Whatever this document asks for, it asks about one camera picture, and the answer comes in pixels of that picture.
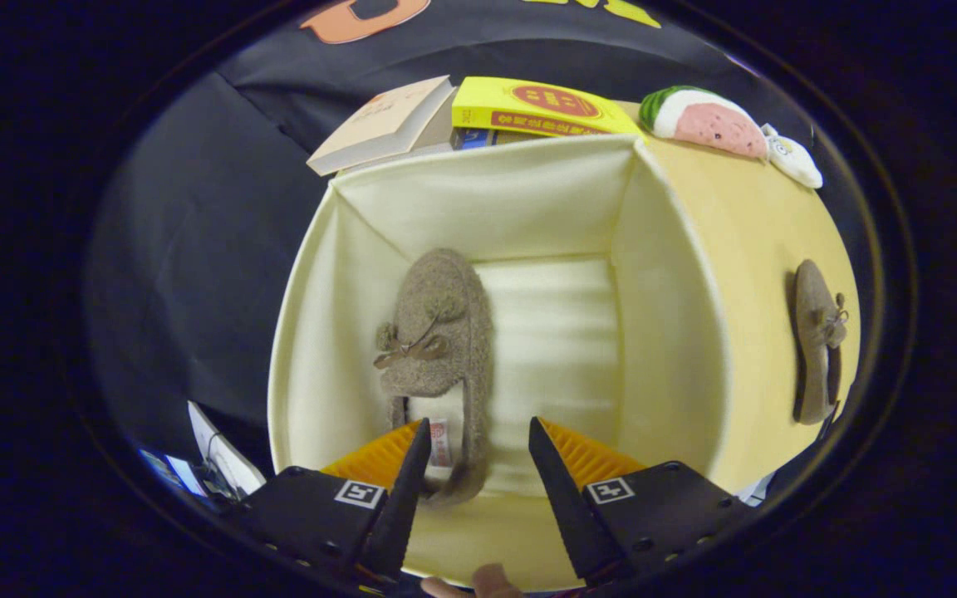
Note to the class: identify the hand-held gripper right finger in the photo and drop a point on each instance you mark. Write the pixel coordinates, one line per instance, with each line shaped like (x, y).
(566, 507)

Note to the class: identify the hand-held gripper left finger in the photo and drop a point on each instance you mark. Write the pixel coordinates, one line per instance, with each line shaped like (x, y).
(399, 507)

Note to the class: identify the cream fabric storage box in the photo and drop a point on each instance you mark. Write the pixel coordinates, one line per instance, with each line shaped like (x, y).
(545, 332)

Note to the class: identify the brown fuzzy shoe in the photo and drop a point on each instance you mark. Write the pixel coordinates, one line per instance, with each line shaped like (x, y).
(811, 332)
(437, 291)

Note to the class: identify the white flat panel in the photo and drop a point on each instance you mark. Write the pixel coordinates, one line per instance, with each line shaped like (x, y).
(225, 465)

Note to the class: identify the black backdrop cloth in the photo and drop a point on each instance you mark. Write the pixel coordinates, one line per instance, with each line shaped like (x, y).
(179, 249)

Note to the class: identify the blue book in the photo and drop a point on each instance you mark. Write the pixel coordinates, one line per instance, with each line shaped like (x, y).
(470, 138)

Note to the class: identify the grey book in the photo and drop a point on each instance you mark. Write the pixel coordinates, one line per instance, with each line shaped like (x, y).
(439, 131)

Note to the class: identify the beige book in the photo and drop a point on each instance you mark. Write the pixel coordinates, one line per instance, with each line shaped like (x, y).
(379, 124)

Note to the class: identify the yellow book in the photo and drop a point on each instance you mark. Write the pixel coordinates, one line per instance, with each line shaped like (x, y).
(528, 100)

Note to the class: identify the watermelon slice plush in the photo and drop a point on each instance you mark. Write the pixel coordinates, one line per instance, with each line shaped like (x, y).
(711, 124)

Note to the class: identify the white plush toy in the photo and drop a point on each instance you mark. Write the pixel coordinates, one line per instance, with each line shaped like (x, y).
(794, 158)

